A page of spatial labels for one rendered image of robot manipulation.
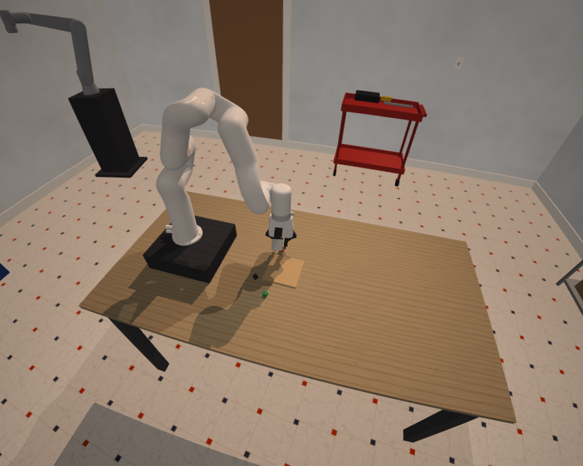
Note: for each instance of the tan flat mat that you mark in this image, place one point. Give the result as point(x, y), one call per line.
point(284, 270)

